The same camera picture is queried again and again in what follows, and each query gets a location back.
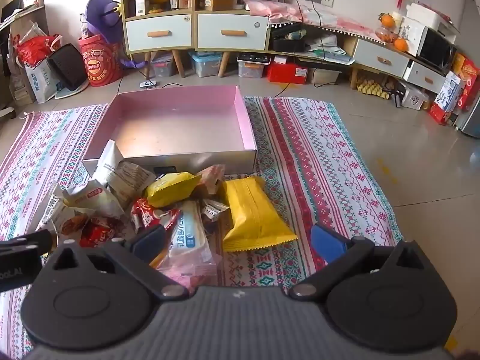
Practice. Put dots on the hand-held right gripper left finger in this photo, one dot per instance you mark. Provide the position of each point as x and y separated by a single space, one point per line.
150 242

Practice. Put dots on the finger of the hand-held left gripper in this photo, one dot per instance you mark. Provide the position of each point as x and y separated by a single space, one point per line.
33 240

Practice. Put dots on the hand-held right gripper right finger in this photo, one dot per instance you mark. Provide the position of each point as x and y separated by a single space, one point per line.
326 242

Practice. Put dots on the clear plastic snack packet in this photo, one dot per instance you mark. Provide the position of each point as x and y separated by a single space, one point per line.
189 232

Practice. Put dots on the orange brown print snack packet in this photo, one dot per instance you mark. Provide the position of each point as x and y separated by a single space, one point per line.
73 223

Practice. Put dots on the small red snack packet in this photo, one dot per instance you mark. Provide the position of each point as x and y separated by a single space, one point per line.
97 232

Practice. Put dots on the pink clear snack packet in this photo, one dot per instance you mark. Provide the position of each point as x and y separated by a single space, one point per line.
195 273

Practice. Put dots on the white printed snack packet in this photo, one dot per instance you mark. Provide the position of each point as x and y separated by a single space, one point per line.
127 180

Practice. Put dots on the small brown snack packet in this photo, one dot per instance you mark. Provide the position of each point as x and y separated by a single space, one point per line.
213 208

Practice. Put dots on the white crinkled snack packet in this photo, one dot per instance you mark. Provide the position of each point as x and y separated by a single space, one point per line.
90 195

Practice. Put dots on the large yellow snack packet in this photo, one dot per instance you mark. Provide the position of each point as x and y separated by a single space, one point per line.
251 213

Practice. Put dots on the pinkish brown snack packet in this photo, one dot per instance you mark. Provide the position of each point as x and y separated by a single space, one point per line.
210 180

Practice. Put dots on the pink cardboard box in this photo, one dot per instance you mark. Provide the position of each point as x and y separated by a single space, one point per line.
168 127

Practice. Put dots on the patterned woven mat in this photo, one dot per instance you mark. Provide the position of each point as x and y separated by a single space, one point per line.
318 165

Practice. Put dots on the white oval board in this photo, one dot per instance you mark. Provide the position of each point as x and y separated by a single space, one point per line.
73 92

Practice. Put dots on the white round charger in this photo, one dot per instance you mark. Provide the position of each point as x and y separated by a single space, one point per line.
148 84

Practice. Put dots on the white paper bag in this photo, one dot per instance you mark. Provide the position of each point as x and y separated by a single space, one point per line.
39 80

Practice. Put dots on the beige cardboard box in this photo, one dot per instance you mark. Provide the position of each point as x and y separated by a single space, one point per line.
326 75

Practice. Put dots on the low wooden stand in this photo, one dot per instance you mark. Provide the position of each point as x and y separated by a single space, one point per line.
354 77

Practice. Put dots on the white printed box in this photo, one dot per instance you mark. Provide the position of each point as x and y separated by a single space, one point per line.
414 97

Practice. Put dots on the small red box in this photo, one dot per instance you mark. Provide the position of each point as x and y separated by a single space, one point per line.
438 112

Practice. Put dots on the red cardboard box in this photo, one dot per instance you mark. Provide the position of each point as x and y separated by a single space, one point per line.
285 73

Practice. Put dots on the clear storage box blue lid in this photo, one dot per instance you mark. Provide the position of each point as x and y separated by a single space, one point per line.
204 65

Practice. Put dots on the red cylindrical tub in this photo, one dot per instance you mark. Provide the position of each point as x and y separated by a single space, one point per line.
99 63

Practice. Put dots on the grey appliance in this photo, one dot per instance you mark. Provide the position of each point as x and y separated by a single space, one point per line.
470 120

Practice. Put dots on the clear storage box orange latch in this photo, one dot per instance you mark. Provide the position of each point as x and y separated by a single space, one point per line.
253 67

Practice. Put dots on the stack of papers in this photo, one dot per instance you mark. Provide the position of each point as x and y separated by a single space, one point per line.
326 50

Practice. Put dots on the red plastic bag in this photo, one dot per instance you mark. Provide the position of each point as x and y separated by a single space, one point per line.
33 48

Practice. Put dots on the blue white carton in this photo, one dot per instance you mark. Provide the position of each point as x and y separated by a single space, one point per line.
448 92

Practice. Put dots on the small white stand drawer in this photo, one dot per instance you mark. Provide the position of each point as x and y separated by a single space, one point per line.
423 75

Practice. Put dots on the black tray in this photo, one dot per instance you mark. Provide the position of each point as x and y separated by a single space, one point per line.
288 45

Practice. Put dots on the orange fruit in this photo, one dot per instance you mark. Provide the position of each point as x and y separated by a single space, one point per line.
400 45
387 20

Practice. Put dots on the clear bag of oranges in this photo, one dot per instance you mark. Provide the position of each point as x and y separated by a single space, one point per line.
386 34

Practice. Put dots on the white cabinet drawer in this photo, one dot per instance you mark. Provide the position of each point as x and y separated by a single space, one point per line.
161 24
232 22

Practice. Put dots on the red orange carton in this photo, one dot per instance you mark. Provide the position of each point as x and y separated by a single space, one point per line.
467 75

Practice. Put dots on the white microwave oven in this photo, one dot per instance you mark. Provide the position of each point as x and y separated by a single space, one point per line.
435 50

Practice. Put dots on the wooden shelf cabinet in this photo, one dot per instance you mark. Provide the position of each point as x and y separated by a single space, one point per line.
195 26

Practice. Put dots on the wooden desk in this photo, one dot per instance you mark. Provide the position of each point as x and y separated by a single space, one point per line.
22 7

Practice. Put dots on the purple plush toy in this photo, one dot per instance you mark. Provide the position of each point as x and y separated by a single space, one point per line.
99 11

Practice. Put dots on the pink cloth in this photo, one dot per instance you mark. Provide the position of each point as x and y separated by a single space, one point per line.
285 9

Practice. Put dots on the white barcode box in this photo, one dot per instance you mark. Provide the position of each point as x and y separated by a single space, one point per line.
141 5

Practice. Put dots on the white medicine box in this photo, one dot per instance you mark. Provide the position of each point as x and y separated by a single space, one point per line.
173 0

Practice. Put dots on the orange printed box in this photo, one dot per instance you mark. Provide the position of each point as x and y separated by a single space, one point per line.
185 0

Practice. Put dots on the white foam box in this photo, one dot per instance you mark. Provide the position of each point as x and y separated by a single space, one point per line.
427 15

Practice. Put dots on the small brown cardboard box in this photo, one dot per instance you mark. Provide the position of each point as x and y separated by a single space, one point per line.
221 3

